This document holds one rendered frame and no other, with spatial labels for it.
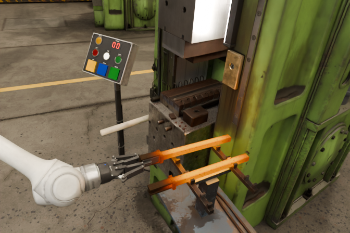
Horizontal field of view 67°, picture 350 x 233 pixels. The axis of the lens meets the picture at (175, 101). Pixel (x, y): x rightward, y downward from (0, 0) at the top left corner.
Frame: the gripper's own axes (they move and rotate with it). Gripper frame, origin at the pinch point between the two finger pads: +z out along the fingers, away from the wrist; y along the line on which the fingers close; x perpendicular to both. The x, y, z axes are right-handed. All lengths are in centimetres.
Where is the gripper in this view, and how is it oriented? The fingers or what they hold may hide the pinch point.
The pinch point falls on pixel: (149, 158)
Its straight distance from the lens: 108.2
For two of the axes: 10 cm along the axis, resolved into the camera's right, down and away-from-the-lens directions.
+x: 0.9, -8.6, -5.1
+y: 4.8, 4.8, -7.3
